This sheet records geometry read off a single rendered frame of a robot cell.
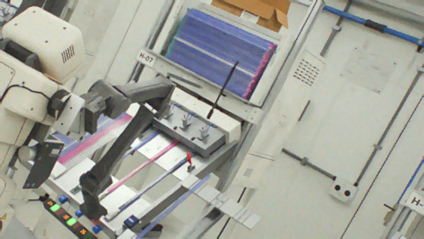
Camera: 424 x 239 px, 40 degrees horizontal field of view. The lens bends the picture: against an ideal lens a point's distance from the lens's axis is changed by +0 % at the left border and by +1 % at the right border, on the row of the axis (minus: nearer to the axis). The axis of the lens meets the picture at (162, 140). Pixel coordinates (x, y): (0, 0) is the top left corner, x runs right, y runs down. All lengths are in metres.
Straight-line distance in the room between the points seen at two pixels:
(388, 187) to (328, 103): 0.67
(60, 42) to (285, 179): 2.66
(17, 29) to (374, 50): 2.75
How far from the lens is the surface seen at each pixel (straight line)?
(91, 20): 3.71
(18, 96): 1.63
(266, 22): 3.03
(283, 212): 4.06
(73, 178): 2.53
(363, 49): 4.05
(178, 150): 2.58
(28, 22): 1.75
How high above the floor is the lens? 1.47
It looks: 9 degrees down
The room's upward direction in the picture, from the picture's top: 26 degrees clockwise
